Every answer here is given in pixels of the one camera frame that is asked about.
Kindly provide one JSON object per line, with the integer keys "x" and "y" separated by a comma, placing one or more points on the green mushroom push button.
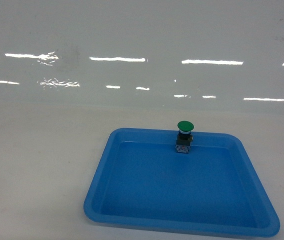
{"x": 184, "y": 137}

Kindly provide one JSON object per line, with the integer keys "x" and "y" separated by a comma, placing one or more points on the blue plastic tray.
{"x": 142, "y": 182}

